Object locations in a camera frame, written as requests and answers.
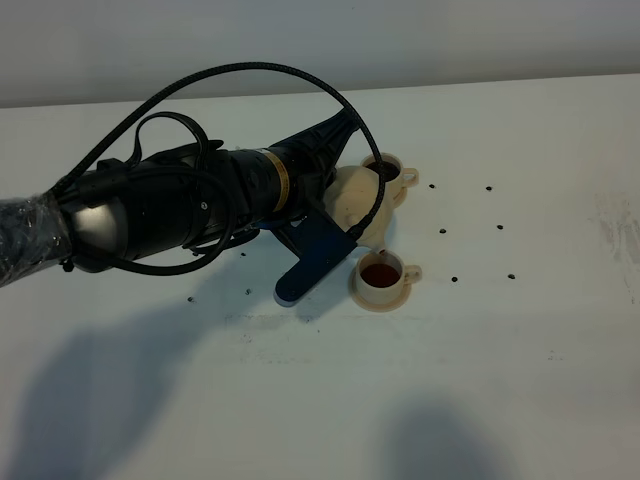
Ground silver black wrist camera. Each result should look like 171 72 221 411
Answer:
263 201 357 307

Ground black braided cable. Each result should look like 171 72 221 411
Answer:
49 60 389 276

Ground beige near cup saucer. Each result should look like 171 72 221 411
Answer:
349 268 412 313

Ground beige ceramic teapot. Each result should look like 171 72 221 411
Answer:
323 166 394 251

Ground beige far cup saucer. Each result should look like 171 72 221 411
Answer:
386 175 407 208

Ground beige near teacup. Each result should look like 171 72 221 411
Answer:
354 250 423 287

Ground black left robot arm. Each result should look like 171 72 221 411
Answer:
1 111 357 286

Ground beige teacup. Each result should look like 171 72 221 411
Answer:
361 153 419 191
354 250 423 287

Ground beige far teacup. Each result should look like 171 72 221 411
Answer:
361 153 419 191

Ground beige cup saucer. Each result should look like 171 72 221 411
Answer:
386 175 407 208
349 268 412 313

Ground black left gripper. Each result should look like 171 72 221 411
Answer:
269 110 358 220

